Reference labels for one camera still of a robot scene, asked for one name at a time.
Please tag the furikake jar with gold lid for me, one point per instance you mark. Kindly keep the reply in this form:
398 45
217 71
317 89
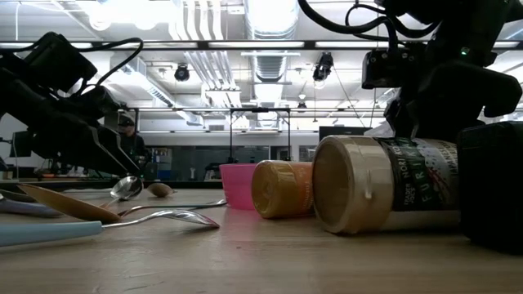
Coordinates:
367 183

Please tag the pink plastic bowl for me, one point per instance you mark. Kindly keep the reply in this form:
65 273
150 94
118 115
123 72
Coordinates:
237 185

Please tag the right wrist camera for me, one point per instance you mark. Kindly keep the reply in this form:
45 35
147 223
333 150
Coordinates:
386 69

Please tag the black frame beam with lights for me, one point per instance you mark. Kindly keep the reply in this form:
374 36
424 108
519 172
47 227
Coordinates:
309 45

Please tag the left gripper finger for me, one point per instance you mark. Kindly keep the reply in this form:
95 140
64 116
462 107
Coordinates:
120 149
98 153

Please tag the black spotlight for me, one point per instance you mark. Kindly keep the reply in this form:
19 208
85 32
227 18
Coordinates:
323 67
181 72

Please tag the white rectangular air duct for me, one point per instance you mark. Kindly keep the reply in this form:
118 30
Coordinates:
155 94

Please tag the dark computer monitor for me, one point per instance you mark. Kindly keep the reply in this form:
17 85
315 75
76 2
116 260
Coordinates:
20 143

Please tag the clear plastic snack bin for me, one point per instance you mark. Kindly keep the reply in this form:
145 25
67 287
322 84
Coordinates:
380 130

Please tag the black rig frame with posts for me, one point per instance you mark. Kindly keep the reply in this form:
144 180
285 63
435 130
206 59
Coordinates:
231 134

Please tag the black boxy object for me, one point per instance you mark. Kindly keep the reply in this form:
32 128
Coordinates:
494 188

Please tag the wide dark screen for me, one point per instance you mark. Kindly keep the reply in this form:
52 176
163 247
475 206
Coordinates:
347 130

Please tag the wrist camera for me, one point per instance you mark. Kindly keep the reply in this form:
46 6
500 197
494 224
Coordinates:
57 61
386 69

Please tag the orange spice jar yellow lid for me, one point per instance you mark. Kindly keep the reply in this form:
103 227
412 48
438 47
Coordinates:
280 190

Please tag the round white ventilation duct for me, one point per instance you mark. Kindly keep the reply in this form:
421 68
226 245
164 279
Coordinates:
269 65

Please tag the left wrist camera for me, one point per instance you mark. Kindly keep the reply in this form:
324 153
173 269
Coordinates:
57 61

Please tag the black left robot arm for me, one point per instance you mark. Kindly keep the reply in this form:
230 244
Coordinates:
12 94

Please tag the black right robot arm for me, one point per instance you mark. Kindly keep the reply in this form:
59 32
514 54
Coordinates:
449 16

